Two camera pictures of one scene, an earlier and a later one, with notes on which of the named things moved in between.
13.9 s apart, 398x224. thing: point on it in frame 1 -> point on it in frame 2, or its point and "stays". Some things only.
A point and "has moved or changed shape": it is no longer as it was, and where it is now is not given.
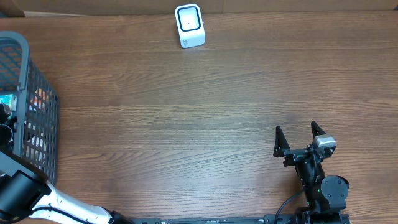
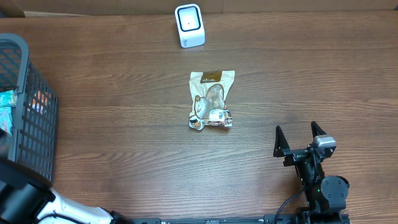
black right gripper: (293, 155) stays
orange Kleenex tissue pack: (40, 99) stays
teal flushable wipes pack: (9, 99) has moved or changed shape
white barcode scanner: (189, 25) stays
